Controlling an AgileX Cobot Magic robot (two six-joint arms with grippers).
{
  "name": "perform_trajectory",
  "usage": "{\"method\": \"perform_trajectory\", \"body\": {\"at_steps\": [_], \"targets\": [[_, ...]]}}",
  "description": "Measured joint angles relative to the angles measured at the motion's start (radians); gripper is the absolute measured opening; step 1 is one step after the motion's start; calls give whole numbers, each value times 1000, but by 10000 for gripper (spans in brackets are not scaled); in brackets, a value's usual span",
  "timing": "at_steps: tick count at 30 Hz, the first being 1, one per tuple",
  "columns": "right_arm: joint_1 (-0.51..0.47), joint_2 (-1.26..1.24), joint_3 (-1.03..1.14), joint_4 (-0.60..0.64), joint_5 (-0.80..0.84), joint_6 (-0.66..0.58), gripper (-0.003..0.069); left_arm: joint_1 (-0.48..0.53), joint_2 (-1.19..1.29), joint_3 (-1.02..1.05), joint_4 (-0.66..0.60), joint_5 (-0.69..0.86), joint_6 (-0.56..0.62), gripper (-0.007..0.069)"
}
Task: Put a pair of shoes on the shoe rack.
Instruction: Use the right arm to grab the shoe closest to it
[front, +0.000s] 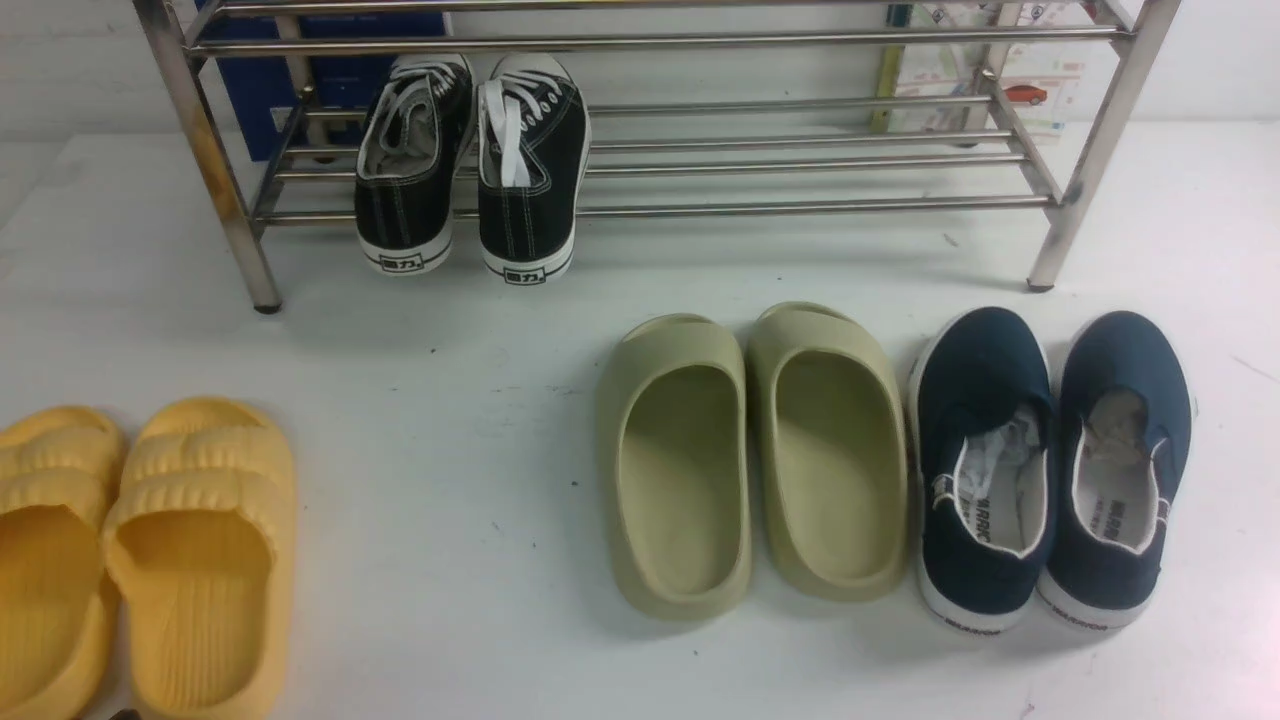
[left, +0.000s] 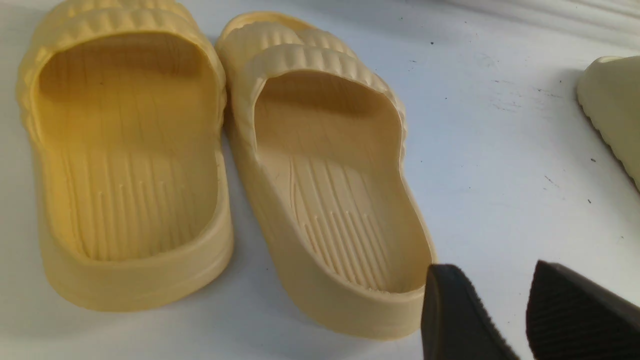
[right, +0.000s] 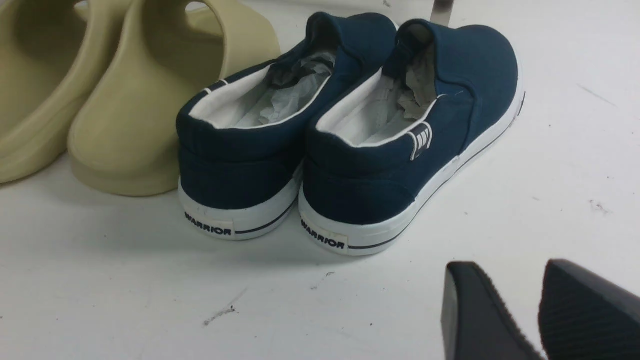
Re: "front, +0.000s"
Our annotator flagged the navy slip-on shoe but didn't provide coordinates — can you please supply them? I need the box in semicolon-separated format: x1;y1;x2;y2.
905;306;1057;637
1037;310;1197;632

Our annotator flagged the stainless steel shoe rack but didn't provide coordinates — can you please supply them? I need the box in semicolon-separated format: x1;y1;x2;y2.
134;1;1180;316

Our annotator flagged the blue box behind rack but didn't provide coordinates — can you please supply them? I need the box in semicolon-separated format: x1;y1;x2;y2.
218;12;451;161

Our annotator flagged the left olive green slipper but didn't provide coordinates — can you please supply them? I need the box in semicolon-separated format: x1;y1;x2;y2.
595;313;753;623

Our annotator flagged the olive green slipper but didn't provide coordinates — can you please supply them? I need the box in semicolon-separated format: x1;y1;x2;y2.
748;301;909;602
595;313;753;623

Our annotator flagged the right olive green slipper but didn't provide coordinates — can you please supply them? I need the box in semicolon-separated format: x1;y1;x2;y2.
748;301;909;602

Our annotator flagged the right black canvas sneaker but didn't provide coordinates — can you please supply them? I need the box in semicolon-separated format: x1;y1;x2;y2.
477;53;593;287

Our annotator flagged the black canvas sneaker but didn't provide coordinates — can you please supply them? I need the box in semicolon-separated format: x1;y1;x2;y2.
477;53;593;287
353;54;477;277

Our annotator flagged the left black canvas sneaker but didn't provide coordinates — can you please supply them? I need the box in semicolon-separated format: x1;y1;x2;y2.
353;54;477;277

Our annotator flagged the right yellow slipper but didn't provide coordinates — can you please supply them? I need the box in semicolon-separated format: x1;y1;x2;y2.
101;396;298;719

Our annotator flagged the yellow slipper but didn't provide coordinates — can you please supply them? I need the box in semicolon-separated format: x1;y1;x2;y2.
1;406;127;719
101;396;298;719

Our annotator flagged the colourful printed poster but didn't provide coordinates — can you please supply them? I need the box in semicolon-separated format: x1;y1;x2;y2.
870;3;1094;143

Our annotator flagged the left yellow slipper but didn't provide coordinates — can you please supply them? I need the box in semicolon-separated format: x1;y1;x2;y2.
1;406;127;719

